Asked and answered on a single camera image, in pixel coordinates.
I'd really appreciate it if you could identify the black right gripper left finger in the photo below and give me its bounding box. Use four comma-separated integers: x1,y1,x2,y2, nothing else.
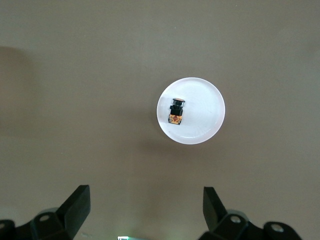
0,184,91,240

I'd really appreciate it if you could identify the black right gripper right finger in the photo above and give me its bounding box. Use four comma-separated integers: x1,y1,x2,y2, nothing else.
201,186,304,240

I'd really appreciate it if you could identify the pale pink round plate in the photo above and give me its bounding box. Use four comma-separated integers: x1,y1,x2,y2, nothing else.
156,76,226,145

